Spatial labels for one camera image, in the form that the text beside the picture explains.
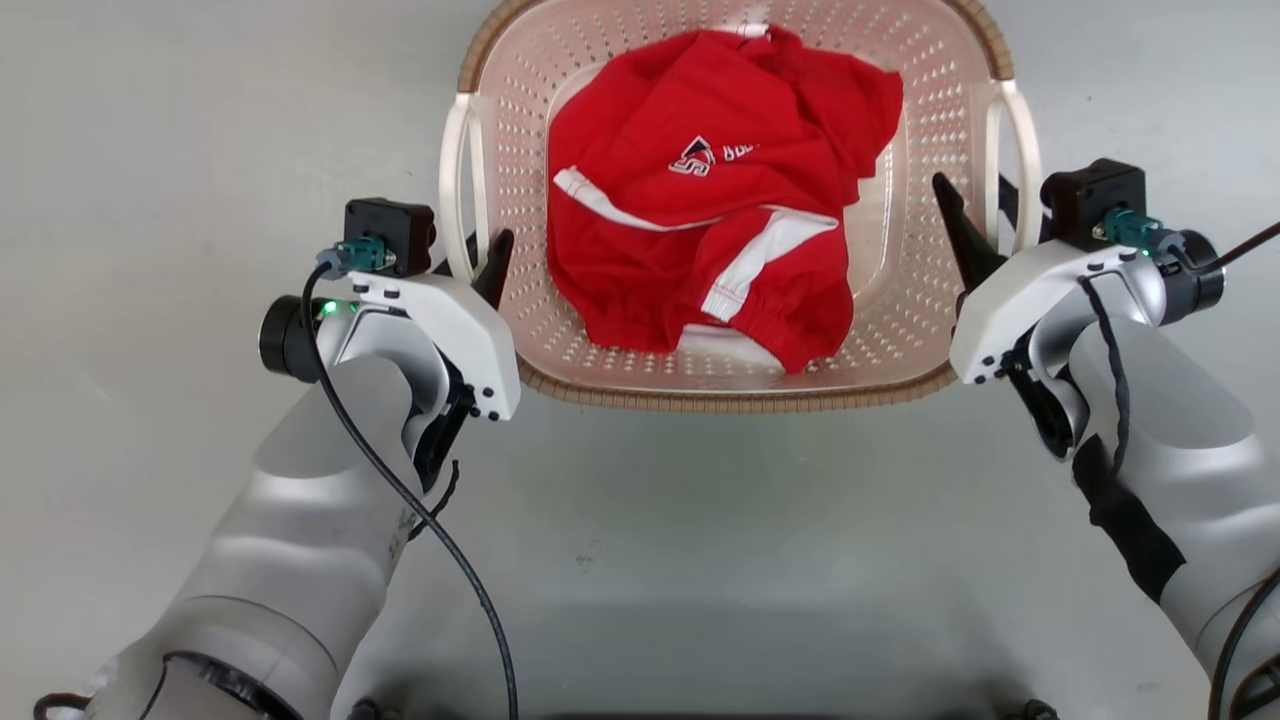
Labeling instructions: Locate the long black left arm cable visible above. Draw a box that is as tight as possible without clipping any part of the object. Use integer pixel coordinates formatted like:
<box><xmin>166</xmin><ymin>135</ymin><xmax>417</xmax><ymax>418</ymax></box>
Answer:
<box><xmin>300</xmin><ymin>262</ymin><xmax>521</xmax><ymax>720</ymax></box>

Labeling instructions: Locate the pink plastic laundry basket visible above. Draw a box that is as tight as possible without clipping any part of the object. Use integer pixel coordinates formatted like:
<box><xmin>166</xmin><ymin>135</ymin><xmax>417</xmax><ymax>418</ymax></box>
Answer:
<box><xmin>438</xmin><ymin>0</ymin><xmax>1044</xmax><ymax>415</ymax></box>

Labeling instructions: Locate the braided black right arm cable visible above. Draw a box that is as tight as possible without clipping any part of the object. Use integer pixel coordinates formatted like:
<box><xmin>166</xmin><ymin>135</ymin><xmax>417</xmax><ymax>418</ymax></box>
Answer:
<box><xmin>1072</xmin><ymin>274</ymin><xmax>1188</xmax><ymax>604</ymax></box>

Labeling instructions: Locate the short black left arm cable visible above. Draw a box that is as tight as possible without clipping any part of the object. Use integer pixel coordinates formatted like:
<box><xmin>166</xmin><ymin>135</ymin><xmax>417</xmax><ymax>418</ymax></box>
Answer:
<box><xmin>406</xmin><ymin>458</ymin><xmax>462</xmax><ymax>543</ymax></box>

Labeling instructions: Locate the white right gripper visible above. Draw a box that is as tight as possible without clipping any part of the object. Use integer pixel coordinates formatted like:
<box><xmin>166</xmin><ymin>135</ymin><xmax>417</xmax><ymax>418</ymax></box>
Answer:
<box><xmin>931</xmin><ymin>172</ymin><xmax>1168</xmax><ymax>463</ymax></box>

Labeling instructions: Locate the black right elbow cable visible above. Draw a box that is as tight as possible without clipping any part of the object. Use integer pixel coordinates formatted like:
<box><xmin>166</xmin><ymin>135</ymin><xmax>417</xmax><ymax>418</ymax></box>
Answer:
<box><xmin>1207</xmin><ymin>566</ymin><xmax>1280</xmax><ymax>720</ymax></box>

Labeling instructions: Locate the red sports garment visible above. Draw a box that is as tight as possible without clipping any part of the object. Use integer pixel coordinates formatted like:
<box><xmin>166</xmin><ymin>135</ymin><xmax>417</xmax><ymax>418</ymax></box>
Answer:
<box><xmin>546</xmin><ymin>25</ymin><xmax>905</xmax><ymax>376</ymax></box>

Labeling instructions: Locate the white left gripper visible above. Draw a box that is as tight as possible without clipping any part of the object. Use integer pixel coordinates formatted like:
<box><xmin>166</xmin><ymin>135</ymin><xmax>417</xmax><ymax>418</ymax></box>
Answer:
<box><xmin>348</xmin><ymin>229</ymin><xmax>523</xmax><ymax>493</ymax></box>

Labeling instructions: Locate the black right camera cable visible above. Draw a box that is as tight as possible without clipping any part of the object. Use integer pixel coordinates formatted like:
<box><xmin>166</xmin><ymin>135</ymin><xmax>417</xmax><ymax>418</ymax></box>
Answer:
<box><xmin>1160</xmin><ymin>221</ymin><xmax>1280</xmax><ymax>277</ymax></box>

